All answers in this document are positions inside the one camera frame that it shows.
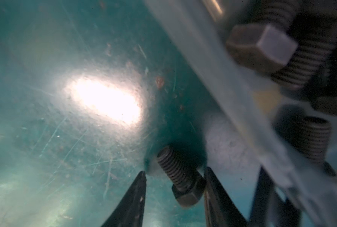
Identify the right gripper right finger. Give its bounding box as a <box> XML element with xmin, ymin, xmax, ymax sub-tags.
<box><xmin>204</xmin><ymin>167</ymin><xmax>247</xmax><ymax>227</ymax></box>

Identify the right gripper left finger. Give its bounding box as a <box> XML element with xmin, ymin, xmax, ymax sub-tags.
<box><xmin>102</xmin><ymin>171</ymin><xmax>147</xmax><ymax>227</ymax></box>

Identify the black hex bolt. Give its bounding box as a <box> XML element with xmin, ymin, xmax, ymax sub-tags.
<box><xmin>226</xmin><ymin>1</ymin><xmax>302</xmax><ymax>73</ymax></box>
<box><xmin>293</xmin><ymin>116</ymin><xmax>337</xmax><ymax>177</ymax></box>
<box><xmin>310</xmin><ymin>42</ymin><xmax>337</xmax><ymax>117</ymax></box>
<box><xmin>157</xmin><ymin>146</ymin><xmax>206</xmax><ymax>208</ymax></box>
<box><xmin>271</xmin><ymin>17</ymin><xmax>337</xmax><ymax>90</ymax></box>

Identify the clear plastic organizer box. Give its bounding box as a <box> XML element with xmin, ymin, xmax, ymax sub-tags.
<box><xmin>146</xmin><ymin>1</ymin><xmax>337</xmax><ymax>227</ymax></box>

